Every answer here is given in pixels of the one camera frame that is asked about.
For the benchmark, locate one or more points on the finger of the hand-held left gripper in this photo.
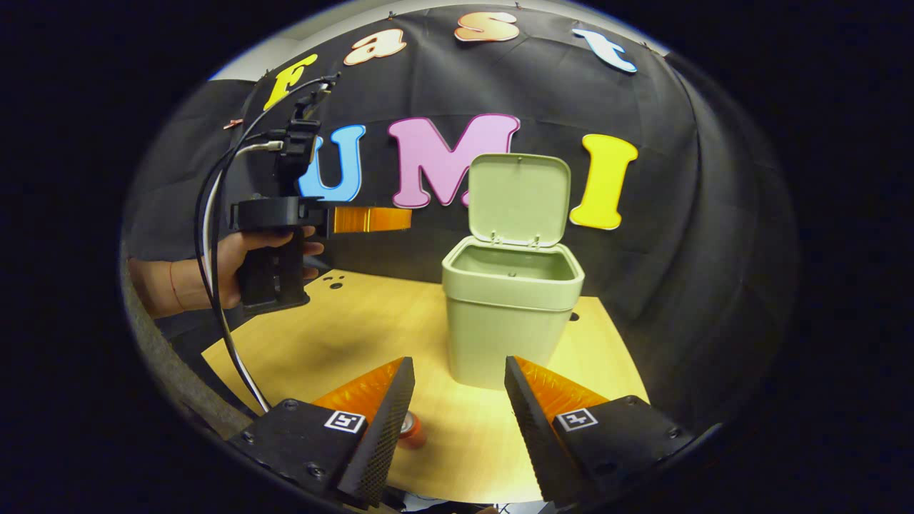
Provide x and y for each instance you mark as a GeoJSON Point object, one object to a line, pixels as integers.
{"type": "Point", "coordinates": [371, 219]}

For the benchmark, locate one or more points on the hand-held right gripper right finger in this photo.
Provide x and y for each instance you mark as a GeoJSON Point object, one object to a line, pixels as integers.
{"type": "Point", "coordinates": [535, 428]}

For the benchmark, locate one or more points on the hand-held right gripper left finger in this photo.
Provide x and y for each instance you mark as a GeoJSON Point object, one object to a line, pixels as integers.
{"type": "Point", "coordinates": [382, 428]}

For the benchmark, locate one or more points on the orange pop can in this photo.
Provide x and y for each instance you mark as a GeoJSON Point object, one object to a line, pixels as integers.
{"type": "Point", "coordinates": [413, 432]}

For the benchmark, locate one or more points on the pale green garbage bin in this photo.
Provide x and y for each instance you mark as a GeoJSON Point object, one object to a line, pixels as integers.
{"type": "Point", "coordinates": [507, 335]}

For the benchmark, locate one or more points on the wooden desktop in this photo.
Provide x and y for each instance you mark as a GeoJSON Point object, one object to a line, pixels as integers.
{"type": "Point", "coordinates": [343, 335]}

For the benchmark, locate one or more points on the black backdrop cloth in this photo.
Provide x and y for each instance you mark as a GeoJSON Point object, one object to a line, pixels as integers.
{"type": "Point", "coordinates": [678, 250]}

